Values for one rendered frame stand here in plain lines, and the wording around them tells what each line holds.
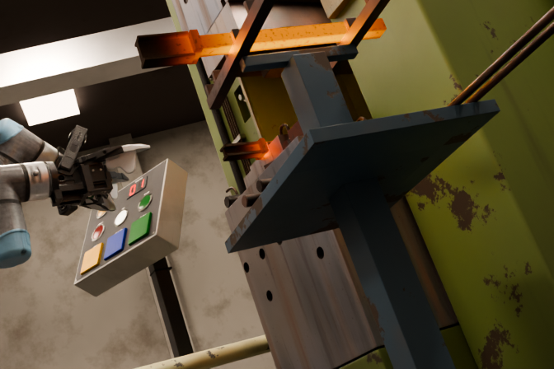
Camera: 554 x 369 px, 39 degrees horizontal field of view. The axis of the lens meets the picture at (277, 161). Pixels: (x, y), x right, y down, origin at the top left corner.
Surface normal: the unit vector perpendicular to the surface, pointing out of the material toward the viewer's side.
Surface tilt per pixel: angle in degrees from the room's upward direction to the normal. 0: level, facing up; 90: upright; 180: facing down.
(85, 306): 90
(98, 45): 90
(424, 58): 90
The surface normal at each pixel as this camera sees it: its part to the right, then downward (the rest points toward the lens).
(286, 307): -0.84, 0.10
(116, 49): 0.11, -0.40
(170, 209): 0.75, -0.46
